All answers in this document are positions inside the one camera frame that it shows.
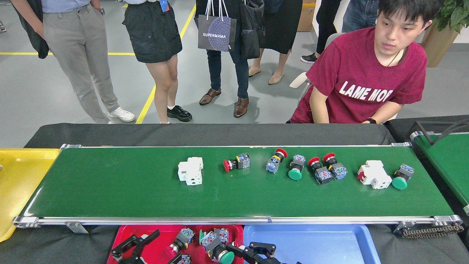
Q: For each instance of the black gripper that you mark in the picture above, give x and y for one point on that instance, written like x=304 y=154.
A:
x=280 y=262

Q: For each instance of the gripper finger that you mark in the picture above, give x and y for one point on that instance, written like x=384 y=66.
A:
x=150 y=237
x=126 y=249

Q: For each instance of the green push button switch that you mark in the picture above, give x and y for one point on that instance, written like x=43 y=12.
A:
x=295 y=174
x=226 y=257
x=220 y=234
x=399 y=183

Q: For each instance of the yellow push button switch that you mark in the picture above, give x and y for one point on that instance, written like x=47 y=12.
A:
x=181 y=259

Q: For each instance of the white switch block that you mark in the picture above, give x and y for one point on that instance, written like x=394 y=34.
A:
x=375 y=175
x=190 y=171

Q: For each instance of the seated person's left forearm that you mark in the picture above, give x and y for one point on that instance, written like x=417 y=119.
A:
x=384 y=113

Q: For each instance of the red plastic tray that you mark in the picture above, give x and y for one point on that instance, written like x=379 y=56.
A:
x=132 y=233

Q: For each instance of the long green conveyor belt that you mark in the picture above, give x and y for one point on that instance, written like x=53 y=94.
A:
x=128 y=190

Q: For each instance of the blue plastic tray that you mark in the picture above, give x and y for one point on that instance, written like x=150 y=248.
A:
x=322 y=245

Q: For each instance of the yellow plastic tray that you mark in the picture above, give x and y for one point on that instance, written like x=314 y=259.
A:
x=22 y=190

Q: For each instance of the green feeder conveyor belt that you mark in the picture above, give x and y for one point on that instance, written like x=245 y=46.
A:
x=450 y=165

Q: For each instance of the black wristwatch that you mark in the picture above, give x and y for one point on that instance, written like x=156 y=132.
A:
x=101 y=11
x=371 y=120

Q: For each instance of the standing person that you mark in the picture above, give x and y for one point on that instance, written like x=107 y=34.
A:
x=359 y=14
x=154 y=33
x=278 y=29
x=80 y=44
x=223 y=69
x=324 y=22

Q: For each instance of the black tote bag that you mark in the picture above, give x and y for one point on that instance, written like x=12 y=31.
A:
x=251 y=40

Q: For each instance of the seated person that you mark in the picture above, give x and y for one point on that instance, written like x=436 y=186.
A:
x=359 y=66

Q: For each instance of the dark printed shopping bag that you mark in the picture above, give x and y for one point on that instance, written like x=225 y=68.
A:
x=216 y=35

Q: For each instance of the blue ID badge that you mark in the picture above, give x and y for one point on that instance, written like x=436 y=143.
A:
x=163 y=5

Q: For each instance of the cardboard box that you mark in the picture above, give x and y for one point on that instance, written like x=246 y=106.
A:
x=306 y=18

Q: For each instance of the potted plant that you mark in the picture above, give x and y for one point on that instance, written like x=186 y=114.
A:
x=436 y=47

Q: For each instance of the black metal guide frame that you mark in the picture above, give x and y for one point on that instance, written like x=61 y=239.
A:
x=423 y=132

